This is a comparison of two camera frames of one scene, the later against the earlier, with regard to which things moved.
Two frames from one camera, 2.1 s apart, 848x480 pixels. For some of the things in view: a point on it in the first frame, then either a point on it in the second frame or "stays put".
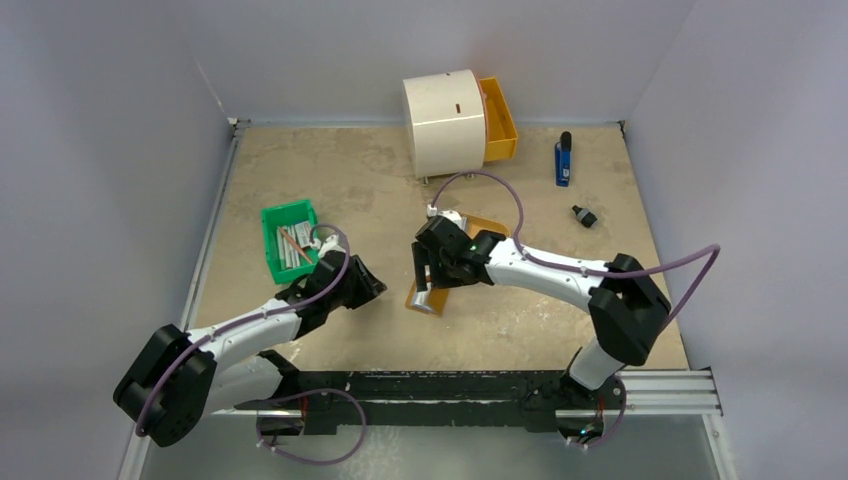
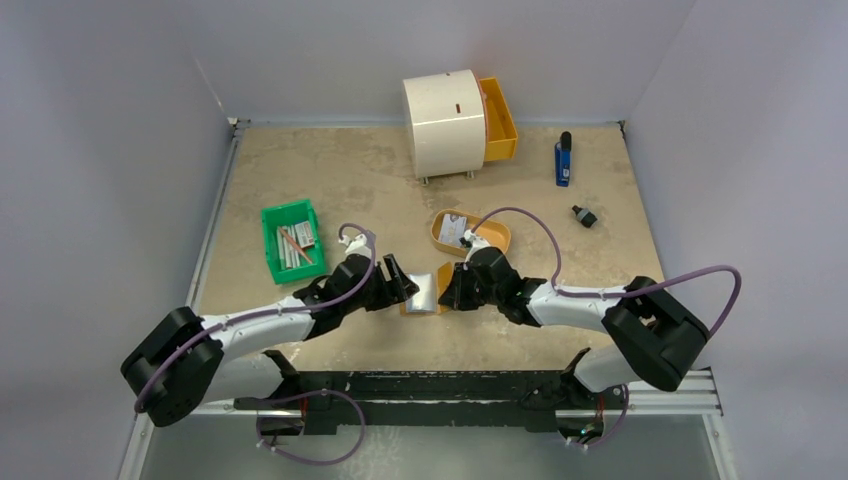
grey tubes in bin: (287, 254) stays put
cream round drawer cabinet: (448, 123) stays put
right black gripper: (429, 252) → (464, 286)
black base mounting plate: (326, 401) stays put
